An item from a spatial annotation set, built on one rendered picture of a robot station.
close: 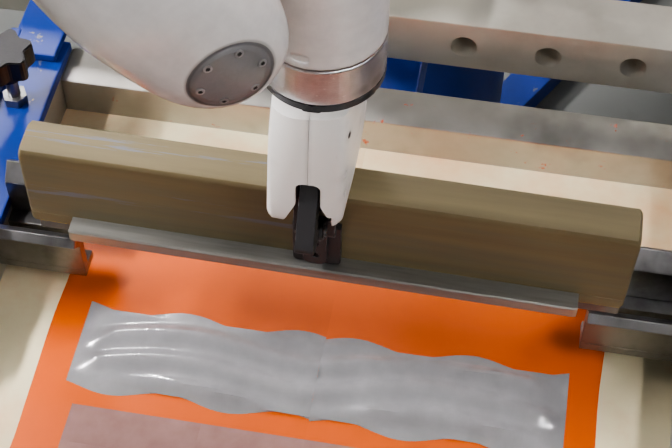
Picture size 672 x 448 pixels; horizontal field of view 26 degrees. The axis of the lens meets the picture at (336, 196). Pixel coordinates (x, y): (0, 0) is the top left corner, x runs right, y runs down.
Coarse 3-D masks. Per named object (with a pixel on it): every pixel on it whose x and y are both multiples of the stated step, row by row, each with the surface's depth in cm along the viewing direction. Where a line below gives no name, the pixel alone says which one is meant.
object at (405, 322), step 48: (384, 288) 111; (336, 336) 108; (384, 336) 108; (432, 336) 108; (480, 336) 108; (528, 336) 108; (576, 336) 108; (576, 384) 105; (336, 432) 103; (576, 432) 103
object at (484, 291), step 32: (96, 224) 99; (192, 256) 98; (224, 256) 98; (256, 256) 98; (288, 256) 98; (416, 288) 97; (448, 288) 96; (480, 288) 96; (512, 288) 96; (544, 288) 96
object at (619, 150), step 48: (96, 96) 120; (144, 96) 119; (384, 96) 118; (432, 96) 118; (384, 144) 118; (432, 144) 117; (480, 144) 116; (528, 144) 115; (576, 144) 115; (624, 144) 115
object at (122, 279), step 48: (96, 288) 111; (144, 288) 111; (192, 288) 111; (240, 288) 111; (288, 288) 111; (336, 288) 111; (48, 336) 108; (48, 384) 105; (48, 432) 103; (96, 432) 103; (144, 432) 103; (192, 432) 103; (240, 432) 103; (288, 432) 103
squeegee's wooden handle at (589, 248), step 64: (64, 128) 96; (64, 192) 97; (128, 192) 96; (192, 192) 95; (256, 192) 94; (384, 192) 93; (448, 192) 93; (512, 192) 93; (384, 256) 97; (448, 256) 96; (512, 256) 94; (576, 256) 93
